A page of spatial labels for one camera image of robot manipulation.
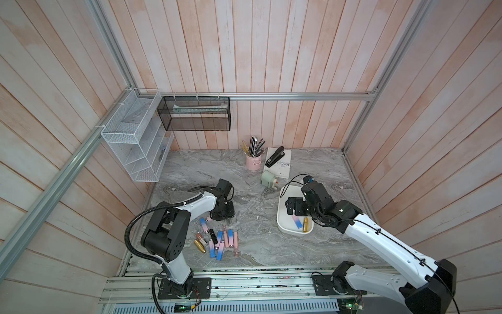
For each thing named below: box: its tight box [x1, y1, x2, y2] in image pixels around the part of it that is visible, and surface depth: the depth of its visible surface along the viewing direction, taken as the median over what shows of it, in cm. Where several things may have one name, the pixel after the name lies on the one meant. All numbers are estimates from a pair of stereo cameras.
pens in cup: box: [240, 136, 267, 158], surface depth 109 cm
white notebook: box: [263, 147, 292, 180], surface depth 113 cm
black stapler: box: [265, 145, 285, 169], surface depth 113 cm
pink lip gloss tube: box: [222, 225, 230, 248], surface depth 87 cm
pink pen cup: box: [245, 154, 263, 172], surface depth 106 cm
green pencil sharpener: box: [260, 170, 279, 190], surface depth 102 cm
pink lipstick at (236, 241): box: [234, 231, 239, 250], surface depth 86 cm
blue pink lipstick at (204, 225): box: [200, 217, 210, 234], surface depth 90 cm
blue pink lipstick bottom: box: [208, 240, 216, 259], surface depth 83 cm
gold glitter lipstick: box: [193, 239, 207, 254], surface depth 85 cm
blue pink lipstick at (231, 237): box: [227, 228, 235, 248], surface depth 87 cm
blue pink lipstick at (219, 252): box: [216, 242, 225, 261], surface depth 83 cm
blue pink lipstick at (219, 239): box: [214, 230, 223, 250], surface depth 86 cm
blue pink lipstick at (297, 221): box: [291, 213, 303, 229], surface depth 92 cm
